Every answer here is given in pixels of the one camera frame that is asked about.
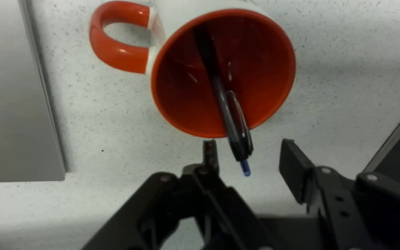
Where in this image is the white and orange mug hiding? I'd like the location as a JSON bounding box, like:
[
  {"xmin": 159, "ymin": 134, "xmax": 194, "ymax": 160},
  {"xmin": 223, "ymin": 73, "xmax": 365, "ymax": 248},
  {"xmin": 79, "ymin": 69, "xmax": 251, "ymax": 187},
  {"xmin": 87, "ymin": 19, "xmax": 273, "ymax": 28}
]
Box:
[{"xmin": 88, "ymin": 0, "xmax": 295, "ymax": 140}]

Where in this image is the grey closed laptop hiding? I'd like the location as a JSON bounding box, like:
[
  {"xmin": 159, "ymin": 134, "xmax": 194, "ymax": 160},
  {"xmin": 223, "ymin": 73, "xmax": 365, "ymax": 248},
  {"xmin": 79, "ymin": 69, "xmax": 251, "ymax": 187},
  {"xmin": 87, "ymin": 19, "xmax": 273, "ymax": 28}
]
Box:
[{"xmin": 0, "ymin": 0, "xmax": 65, "ymax": 183}]

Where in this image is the black pen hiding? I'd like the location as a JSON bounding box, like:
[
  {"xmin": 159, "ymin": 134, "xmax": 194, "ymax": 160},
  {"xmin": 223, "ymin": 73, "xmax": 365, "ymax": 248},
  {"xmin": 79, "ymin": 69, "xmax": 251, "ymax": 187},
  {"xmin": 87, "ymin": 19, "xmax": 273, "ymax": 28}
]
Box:
[{"xmin": 192, "ymin": 27, "xmax": 254, "ymax": 177}]

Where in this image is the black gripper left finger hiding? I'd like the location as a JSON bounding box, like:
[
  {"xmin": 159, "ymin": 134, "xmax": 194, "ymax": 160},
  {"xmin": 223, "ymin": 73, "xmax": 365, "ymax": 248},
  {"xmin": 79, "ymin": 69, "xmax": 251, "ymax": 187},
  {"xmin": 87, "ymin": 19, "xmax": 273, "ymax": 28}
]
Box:
[{"xmin": 81, "ymin": 141, "xmax": 279, "ymax": 250}]

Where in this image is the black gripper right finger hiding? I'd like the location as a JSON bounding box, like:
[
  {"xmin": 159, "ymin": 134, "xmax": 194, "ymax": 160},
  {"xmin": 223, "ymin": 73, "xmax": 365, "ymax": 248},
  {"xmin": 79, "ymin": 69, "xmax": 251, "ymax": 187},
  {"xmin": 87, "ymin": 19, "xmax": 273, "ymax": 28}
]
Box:
[{"xmin": 279, "ymin": 140, "xmax": 400, "ymax": 250}]

